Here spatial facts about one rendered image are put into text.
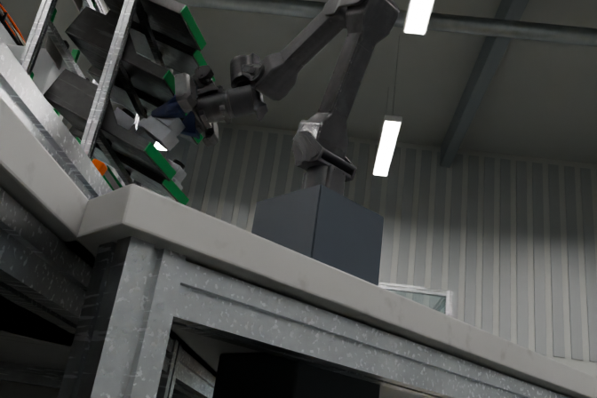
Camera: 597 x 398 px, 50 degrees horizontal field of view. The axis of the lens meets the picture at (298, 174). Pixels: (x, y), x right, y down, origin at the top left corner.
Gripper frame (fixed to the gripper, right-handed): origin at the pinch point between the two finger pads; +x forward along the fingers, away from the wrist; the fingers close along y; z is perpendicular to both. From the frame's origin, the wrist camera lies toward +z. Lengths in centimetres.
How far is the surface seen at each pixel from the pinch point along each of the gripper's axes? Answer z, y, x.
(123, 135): -5.0, 4.6, 8.4
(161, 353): -62, 60, -19
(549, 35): 318, -447, -242
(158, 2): 25.6, 5.3, 0.1
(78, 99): 5.8, 4.8, 17.6
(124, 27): 18.4, 7.9, 6.4
